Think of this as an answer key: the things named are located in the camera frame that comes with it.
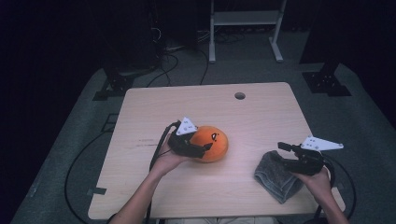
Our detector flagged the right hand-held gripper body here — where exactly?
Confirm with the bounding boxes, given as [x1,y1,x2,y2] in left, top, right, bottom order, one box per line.
[291,135,345,176]

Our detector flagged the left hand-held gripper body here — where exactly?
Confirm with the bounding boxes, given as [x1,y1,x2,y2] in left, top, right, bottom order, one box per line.
[167,116,207,159]

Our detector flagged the orange plush toy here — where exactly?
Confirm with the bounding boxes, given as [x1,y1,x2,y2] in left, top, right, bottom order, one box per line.
[189,125,230,164]

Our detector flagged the grey cloth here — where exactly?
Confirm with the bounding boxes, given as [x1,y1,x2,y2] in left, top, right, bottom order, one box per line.
[253,149,304,205]

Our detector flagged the person's left hand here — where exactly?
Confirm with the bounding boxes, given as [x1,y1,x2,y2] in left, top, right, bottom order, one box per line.
[149,133,189,179]

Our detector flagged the person's right hand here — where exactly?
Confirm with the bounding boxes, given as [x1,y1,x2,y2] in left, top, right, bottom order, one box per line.
[293,165,333,201]

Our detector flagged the black stand base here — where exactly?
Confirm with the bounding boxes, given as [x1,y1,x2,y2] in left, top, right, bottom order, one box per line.
[92,70,135,102]
[302,63,353,98]

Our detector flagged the grey tape strip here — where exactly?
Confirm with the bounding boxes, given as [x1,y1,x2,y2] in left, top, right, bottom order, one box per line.
[86,187,107,197]

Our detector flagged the white metal stand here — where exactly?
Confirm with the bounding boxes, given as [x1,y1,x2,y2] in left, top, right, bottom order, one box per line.
[208,0,288,64]

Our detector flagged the right hand-held gripper cable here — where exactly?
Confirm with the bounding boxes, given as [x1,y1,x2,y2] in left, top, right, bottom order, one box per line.
[313,153,338,224]

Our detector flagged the hand-held gripper cable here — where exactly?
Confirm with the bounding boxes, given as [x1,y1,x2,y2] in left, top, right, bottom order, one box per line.
[145,120,182,224]
[313,153,338,224]

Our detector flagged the left hand-held gripper cable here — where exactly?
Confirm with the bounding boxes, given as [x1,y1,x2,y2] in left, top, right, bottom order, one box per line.
[145,120,182,224]

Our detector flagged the black floor cable loop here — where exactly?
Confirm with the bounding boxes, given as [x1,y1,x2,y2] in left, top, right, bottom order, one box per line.
[330,153,358,224]
[64,130,115,224]

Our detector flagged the black cable bundle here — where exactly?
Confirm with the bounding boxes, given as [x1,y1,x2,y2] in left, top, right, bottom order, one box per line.
[145,50,180,89]

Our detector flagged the thin black cable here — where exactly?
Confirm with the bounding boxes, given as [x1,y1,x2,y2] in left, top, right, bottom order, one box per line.
[198,48,210,86]

